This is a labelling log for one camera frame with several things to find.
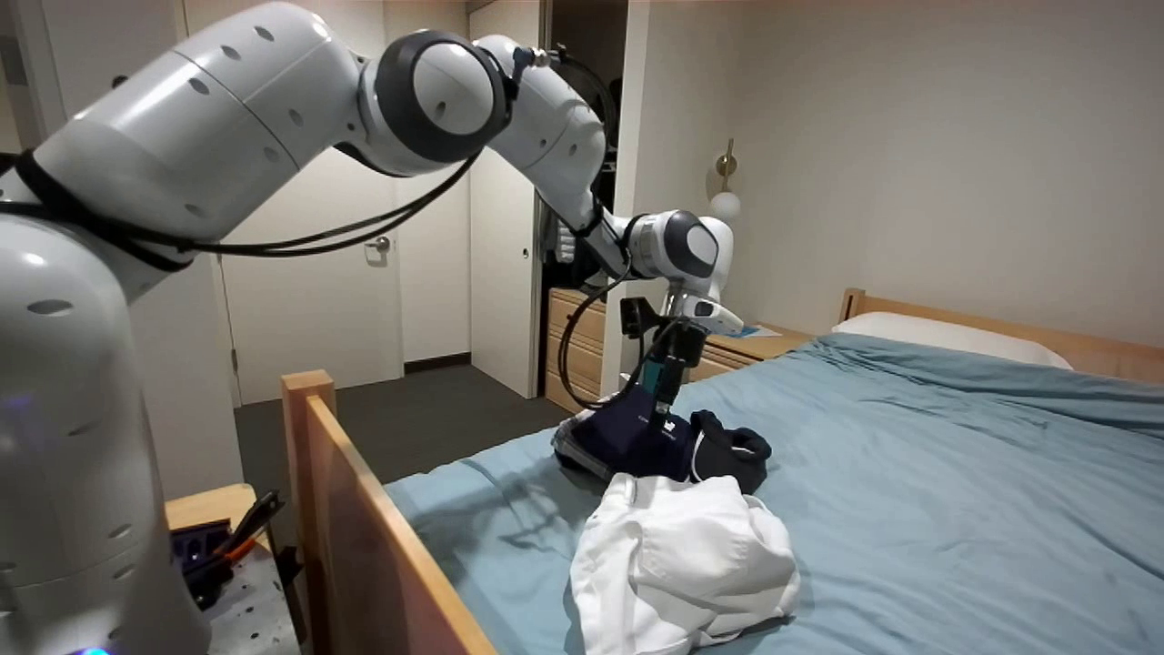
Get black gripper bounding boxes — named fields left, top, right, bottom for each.
left=632, top=321, right=707, bottom=413

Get white shorts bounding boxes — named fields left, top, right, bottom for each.
left=571, top=475, right=799, bottom=655

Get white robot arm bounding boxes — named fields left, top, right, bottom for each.
left=0, top=4, right=740, bottom=655

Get navy folded shirt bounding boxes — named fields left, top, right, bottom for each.
left=552, top=387, right=695, bottom=482

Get wooden nightstand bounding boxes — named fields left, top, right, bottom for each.
left=691, top=326, right=806, bottom=380

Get wooden dresser drawers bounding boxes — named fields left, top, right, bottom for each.
left=545, top=289, right=603, bottom=413

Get black rolled garment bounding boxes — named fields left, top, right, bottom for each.
left=691, top=413, right=773, bottom=497

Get white pillow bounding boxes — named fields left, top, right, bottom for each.
left=832, top=315, right=1073, bottom=373

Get light blue bed sheet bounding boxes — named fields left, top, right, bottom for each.
left=388, top=334, right=1164, bottom=655

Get white room door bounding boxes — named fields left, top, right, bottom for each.
left=220, top=149, right=404, bottom=404

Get small wooden side table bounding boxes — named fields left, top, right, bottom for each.
left=165, top=483, right=261, bottom=569

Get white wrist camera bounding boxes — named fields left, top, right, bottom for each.
left=672, top=296, right=746, bottom=339

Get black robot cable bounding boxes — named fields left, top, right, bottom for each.
left=555, top=278, right=628, bottom=417

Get globe wall lamp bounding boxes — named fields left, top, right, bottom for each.
left=708, top=146, right=741, bottom=221

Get wooden bed frame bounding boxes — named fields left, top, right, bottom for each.
left=284, top=290, right=1164, bottom=655

